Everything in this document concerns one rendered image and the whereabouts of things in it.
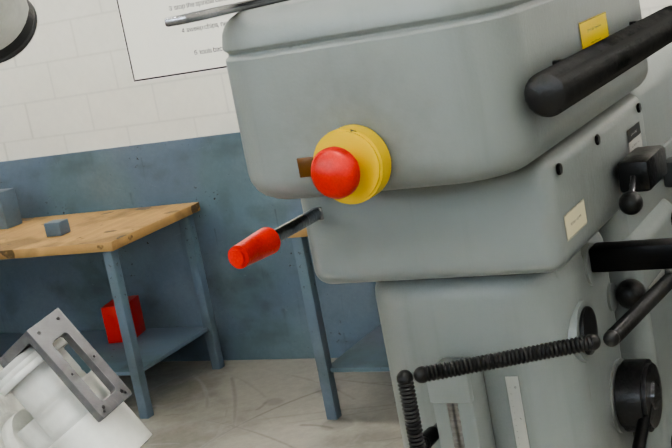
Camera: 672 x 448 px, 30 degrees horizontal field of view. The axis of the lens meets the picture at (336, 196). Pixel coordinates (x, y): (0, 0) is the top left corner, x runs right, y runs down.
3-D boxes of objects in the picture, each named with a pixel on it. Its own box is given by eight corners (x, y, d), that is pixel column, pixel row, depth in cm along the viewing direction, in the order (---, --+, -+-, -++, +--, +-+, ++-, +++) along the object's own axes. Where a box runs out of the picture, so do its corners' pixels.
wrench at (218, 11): (197, 22, 95) (195, 11, 95) (154, 29, 97) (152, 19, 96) (328, -9, 116) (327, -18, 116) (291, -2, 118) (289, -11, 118)
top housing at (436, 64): (521, 184, 93) (486, -32, 90) (225, 210, 105) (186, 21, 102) (661, 80, 133) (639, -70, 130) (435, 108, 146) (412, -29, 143)
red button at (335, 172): (357, 199, 94) (347, 147, 93) (310, 203, 95) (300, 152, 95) (375, 189, 96) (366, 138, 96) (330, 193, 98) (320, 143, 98)
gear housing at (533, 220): (568, 276, 103) (549, 157, 101) (310, 289, 115) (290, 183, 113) (658, 181, 132) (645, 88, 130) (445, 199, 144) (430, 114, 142)
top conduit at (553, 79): (571, 115, 93) (564, 68, 92) (518, 121, 95) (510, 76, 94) (692, 35, 132) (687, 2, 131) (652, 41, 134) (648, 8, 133)
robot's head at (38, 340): (45, 469, 96) (92, 429, 91) (-30, 384, 96) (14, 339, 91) (95, 423, 101) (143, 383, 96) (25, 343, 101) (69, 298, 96)
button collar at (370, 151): (388, 201, 96) (374, 125, 95) (319, 207, 99) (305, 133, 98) (398, 195, 98) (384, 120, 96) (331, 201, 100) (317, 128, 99)
